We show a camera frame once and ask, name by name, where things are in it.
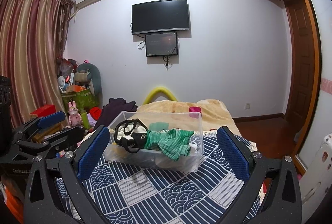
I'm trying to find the black chain-trimmed fabric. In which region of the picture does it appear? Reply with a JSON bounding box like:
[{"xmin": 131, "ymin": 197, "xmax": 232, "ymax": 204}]
[{"xmin": 114, "ymin": 119, "xmax": 149, "ymax": 154}]

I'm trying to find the green knit cloth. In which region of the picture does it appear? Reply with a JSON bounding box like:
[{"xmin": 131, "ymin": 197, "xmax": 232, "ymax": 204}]
[{"xmin": 144, "ymin": 129, "xmax": 194, "ymax": 161}]

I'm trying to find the clear plastic storage box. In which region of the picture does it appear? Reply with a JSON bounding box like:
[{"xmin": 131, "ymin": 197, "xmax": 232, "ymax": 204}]
[{"xmin": 104, "ymin": 111, "xmax": 204, "ymax": 173}]

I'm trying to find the red gift box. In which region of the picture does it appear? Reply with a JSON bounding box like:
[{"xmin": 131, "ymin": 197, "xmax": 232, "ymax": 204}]
[{"xmin": 29, "ymin": 104, "xmax": 56, "ymax": 118}]

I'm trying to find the pink bunny plush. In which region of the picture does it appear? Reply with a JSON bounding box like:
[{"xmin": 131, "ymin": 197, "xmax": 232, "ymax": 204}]
[{"xmin": 68, "ymin": 101, "xmax": 82, "ymax": 127}]

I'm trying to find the red plush item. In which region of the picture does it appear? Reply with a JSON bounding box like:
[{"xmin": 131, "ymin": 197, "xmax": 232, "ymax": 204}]
[{"xmin": 89, "ymin": 107, "xmax": 102, "ymax": 121}]

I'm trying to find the green storage box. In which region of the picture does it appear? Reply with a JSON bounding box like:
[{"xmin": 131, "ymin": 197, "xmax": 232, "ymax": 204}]
[{"xmin": 61, "ymin": 89, "xmax": 100, "ymax": 112}]

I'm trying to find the dark purple garment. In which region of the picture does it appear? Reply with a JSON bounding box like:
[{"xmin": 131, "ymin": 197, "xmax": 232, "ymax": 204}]
[{"xmin": 93, "ymin": 98, "xmax": 138, "ymax": 130}]

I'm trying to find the blue white patterned bedspread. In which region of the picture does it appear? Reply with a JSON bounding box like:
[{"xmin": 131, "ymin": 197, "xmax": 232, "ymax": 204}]
[{"xmin": 55, "ymin": 130, "xmax": 263, "ymax": 224}]

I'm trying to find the grey green plush toy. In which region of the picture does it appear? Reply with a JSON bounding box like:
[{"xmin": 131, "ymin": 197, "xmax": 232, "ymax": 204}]
[{"xmin": 74, "ymin": 63, "xmax": 102, "ymax": 96}]

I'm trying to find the beige plush blanket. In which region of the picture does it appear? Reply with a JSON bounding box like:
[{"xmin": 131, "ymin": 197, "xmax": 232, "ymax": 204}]
[{"xmin": 137, "ymin": 99, "xmax": 242, "ymax": 137}]

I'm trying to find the yellow curved pillow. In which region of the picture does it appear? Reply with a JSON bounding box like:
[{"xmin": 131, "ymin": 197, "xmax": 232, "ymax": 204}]
[{"xmin": 143, "ymin": 86, "xmax": 178, "ymax": 105}]

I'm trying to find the striped brown curtain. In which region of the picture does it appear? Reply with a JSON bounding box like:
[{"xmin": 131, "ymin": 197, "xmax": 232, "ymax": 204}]
[{"xmin": 1, "ymin": 0, "xmax": 74, "ymax": 127}]

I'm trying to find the brown wooden door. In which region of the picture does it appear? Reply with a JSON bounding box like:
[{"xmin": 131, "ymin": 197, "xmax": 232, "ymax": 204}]
[{"xmin": 285, "ymin": 0, "xmax": 317, "ymax": 135}]

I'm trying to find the white wardrobe sliding door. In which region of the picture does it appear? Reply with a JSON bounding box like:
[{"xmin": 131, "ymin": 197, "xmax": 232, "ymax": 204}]
[{"xmin": 291, "ymin": 0, "xmax": 332, "ymax": 222}]

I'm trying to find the small black wall monitor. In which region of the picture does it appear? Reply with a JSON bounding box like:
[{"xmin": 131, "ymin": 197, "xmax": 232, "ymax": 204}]
[{"xmin": 145, "ymin": 32, "xmax": 178, "ymax": 57}]

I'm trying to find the black wall television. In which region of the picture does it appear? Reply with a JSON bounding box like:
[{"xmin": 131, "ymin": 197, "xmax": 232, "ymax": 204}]
[{"xmin": 132, "ymin": 0, "xmax": 190, "ymax": 35}]

